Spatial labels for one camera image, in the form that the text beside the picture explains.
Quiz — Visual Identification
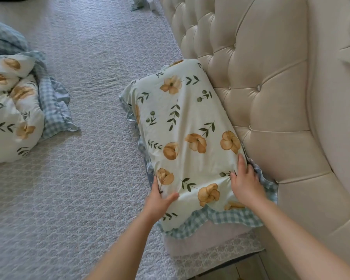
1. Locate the person's left hand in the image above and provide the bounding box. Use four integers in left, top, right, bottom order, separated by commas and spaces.
142, 175, 180, 224

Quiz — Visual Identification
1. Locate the person's right hand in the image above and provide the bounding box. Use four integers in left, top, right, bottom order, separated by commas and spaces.
230, 154, 268, 208

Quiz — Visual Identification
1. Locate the floral pillow with gingham ruffle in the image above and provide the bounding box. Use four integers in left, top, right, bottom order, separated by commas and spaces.
119, 58, 278, 240

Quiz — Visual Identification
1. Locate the person's left forearm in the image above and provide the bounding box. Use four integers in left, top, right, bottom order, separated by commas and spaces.
86, 212, 157, 280

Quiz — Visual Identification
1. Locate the person's right forearm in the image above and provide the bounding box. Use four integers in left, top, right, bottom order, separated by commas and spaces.
250, 199, 350, 280

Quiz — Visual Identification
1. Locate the pink mattress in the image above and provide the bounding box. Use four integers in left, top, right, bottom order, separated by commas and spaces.
164, 221, 253, 258

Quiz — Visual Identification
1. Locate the cream tufted leather headboard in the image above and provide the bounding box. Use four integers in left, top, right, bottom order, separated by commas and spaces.
158, 0, 350, 269

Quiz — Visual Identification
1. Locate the grey textured bed sheet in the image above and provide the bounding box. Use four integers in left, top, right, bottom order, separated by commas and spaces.
0, 0, 264, 280

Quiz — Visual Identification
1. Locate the floral gingham duvet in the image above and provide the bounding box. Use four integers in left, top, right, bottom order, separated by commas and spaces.
0, 17, 80, 165

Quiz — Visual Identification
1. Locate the grey cloth item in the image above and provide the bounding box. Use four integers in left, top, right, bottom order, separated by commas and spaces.
130, 0, 155, 12

